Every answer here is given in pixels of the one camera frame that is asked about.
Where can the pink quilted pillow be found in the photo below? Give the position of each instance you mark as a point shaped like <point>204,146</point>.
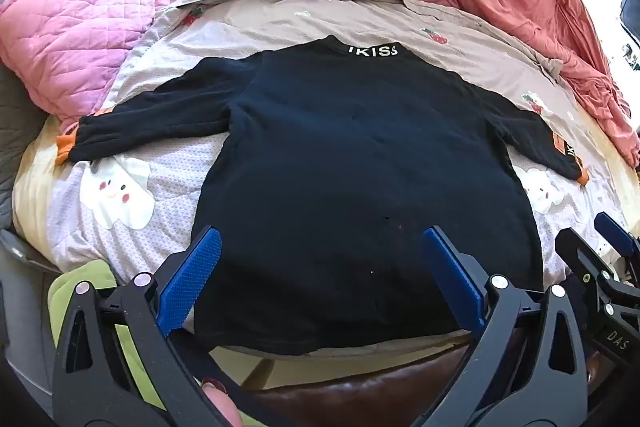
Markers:
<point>75,22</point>

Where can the black sweater with orange cuffs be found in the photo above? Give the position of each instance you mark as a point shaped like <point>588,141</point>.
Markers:
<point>325,157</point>

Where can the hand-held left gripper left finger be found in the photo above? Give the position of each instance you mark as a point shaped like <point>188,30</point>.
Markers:
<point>195,277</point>

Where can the brown leather bed frame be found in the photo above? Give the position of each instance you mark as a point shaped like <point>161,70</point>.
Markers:
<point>350,387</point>

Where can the strawberry and cloud printed blanket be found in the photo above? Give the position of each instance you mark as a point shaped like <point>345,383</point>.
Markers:
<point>350,22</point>

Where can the black television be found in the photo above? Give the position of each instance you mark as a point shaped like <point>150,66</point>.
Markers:
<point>631,7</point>

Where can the person's left hand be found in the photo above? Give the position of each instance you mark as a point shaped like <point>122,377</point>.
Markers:
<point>222,407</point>

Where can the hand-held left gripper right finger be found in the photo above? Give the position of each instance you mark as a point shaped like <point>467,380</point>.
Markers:
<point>450,267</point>

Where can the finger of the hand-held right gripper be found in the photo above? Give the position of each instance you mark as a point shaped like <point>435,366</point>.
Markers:
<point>617,234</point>
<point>580,252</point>

